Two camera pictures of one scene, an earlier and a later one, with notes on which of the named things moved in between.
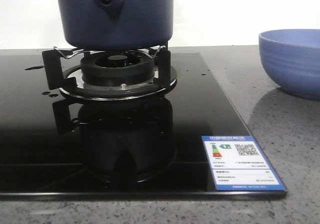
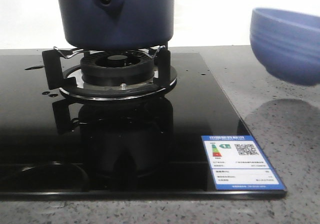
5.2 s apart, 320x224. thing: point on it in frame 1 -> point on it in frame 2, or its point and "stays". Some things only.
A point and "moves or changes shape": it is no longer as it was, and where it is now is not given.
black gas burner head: [118, 68] stays
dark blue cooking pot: [111, 16] stays
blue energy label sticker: [237, 163] stays
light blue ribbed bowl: [291, 58] moves or changes shape
